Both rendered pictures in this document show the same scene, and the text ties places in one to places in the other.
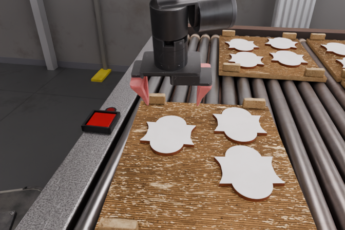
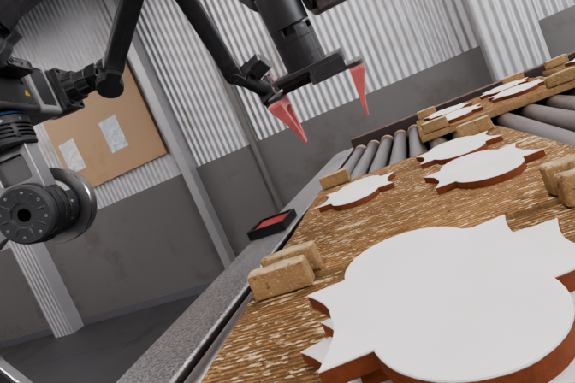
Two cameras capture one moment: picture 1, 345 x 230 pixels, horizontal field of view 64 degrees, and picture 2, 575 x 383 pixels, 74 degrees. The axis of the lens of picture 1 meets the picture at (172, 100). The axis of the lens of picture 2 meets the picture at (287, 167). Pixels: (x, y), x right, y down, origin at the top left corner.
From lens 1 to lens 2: 0.28 m
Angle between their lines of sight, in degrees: 28
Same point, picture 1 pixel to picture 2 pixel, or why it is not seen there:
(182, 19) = not seen: outside the picture
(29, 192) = not seen: outside the picture
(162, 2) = not seen: outside the picture
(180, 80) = (322, 73)
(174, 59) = (304, 49)
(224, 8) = not seen: outside the picture
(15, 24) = (187, 244)
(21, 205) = not seen: outside the picture
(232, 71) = (438, 129)
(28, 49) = (207, 269)
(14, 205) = not seen: outside the picture
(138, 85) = (277, 104)
